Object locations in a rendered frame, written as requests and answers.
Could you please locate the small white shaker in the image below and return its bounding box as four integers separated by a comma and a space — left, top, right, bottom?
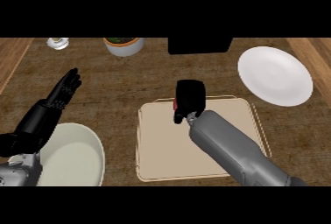
46, 37, 70, 51

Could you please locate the beige tray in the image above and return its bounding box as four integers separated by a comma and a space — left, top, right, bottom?
135, 94, 274, 183

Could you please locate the black box appliance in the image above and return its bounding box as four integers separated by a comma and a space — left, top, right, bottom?
168, 37, 234, 55

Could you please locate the white plant pot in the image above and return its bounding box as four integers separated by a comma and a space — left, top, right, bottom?
103, 37, 147, 58

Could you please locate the pale green bowl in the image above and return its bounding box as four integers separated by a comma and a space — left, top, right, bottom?
6, 122, 107, 187

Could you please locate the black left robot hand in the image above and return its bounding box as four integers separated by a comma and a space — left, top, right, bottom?
45, 67, 83, 111

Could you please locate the white plate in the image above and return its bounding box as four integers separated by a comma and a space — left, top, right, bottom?
237, 45, 315, 108

